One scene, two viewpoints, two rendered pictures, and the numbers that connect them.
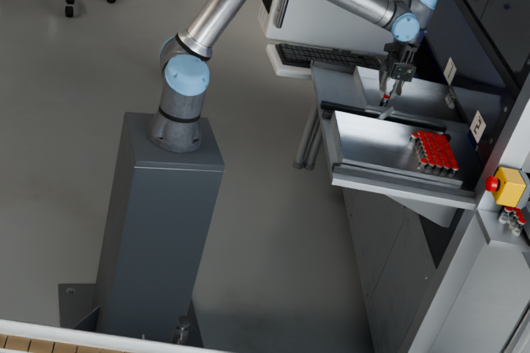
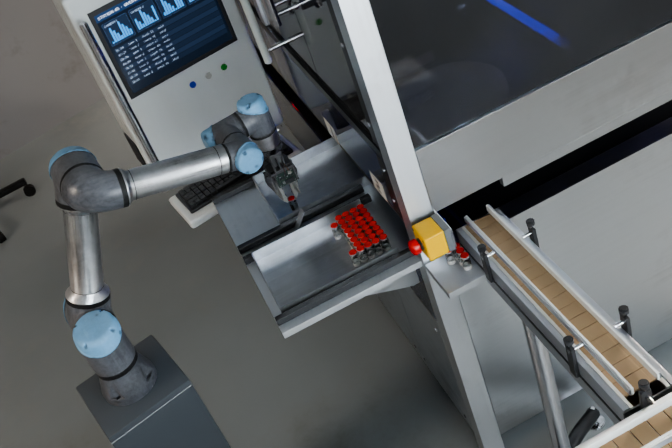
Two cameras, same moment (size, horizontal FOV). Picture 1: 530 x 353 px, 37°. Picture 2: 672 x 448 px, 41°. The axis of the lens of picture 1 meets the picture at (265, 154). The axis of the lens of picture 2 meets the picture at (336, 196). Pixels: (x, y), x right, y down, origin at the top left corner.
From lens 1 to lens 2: 66 cm
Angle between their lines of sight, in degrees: 5
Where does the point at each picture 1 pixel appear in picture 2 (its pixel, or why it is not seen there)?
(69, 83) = (42, 315)
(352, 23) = not seen: hidden behind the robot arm
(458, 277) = (457, 320)
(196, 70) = (101, 326)
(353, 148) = (287, 281)
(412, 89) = (315, 159)
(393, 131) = (316, 230)
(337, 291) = (392, 352)
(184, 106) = (115, 362)
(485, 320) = (510, 330)
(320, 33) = not seen: hidden behind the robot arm
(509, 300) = not seen: hidden behind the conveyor
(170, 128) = (119, 386)
